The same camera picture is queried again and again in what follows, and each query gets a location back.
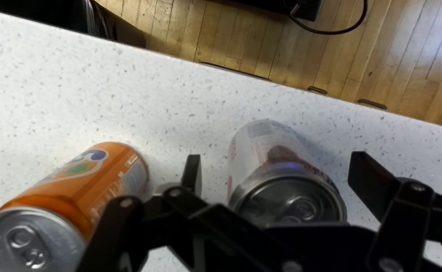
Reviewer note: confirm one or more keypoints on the silver soda can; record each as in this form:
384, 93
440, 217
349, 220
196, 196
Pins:
272, 179

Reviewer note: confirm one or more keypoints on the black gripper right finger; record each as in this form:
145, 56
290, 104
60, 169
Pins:
410, 213

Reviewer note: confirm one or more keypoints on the orange soda can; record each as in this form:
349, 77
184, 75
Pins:
48, 226

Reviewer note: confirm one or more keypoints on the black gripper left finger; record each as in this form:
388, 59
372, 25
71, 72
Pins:
202, 237

